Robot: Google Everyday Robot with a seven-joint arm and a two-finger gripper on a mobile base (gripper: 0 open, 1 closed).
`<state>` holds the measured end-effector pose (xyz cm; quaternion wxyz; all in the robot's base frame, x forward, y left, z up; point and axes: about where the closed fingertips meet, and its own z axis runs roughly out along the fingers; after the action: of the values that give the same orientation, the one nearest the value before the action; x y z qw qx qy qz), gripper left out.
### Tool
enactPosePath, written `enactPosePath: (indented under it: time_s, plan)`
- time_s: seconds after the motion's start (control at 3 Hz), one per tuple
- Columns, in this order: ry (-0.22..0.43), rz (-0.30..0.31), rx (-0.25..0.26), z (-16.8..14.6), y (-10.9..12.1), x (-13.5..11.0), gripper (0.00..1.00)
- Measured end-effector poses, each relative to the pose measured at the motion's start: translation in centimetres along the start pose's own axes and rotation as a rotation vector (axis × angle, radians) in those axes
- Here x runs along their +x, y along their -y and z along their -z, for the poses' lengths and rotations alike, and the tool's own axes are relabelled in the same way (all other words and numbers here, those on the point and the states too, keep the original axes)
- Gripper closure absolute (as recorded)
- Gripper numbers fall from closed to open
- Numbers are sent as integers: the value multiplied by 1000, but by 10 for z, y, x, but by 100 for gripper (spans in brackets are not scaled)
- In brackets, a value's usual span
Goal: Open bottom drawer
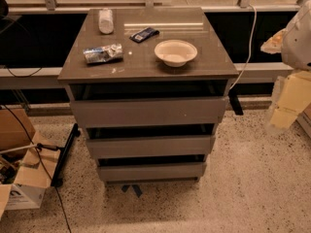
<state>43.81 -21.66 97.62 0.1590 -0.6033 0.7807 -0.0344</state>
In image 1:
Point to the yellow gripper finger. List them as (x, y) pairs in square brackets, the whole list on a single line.
[(285, 107), (275, 43)]

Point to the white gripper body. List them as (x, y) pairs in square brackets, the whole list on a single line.
[(298, 44)]

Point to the grey bottom drawer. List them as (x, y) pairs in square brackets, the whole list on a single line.
[(152, 172)]

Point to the grey drawer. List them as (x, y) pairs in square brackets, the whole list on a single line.
[(148, 112), (152, 172), (153, 146)]

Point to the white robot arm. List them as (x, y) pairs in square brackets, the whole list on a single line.
[(297, 41)]

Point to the grey drawer cabinet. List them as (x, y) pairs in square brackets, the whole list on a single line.
[(141, 75)]

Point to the grey middle drawer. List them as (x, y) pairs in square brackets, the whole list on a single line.
[(153, 146)]

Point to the grey top drawer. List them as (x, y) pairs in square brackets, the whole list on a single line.
[(148, 112)]

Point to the open cardboard box left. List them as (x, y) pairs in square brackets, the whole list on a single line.
[(28, 162)]

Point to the cardboard box right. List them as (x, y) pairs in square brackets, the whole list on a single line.
[(304, 119)]

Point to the white paper bowl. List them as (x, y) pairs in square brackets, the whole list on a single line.
[(175, 53)]

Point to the dark blue snack packet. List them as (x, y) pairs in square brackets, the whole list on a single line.
[(143, 35)]

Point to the crumpled silver snack bag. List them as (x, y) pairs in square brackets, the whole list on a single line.
[(103, 54)]

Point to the white plastic bottle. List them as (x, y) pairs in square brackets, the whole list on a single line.
[(106, 21)]

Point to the black stand leg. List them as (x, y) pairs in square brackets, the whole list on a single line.
[(56, 179)]

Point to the black bracket behind cabinet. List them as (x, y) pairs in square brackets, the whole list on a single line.
[(234, 103)]

